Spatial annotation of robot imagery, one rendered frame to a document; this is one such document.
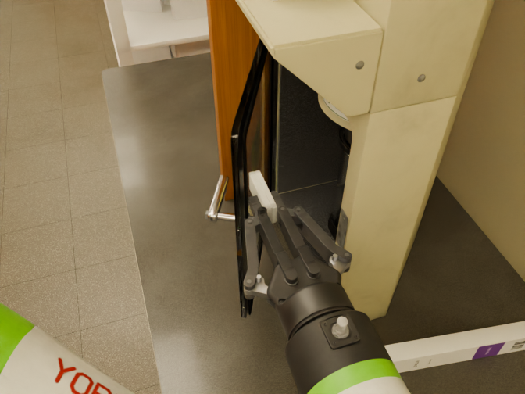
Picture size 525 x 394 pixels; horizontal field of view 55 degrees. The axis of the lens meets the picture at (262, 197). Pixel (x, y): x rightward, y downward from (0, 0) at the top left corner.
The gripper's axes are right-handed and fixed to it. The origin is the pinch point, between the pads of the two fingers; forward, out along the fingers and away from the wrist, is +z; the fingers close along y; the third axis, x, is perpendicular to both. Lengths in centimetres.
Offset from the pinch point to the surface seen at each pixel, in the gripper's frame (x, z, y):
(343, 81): -17.8, -3.7, -7.4
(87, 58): 128, 280, 31
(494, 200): 29, 11, -54
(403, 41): -21.2, -3.7, -13.5
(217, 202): 7.3, 7.8, 4.4
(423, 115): -11.1, -3.7, -18.4
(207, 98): 34, 73, -8
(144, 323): 128, 69, 26
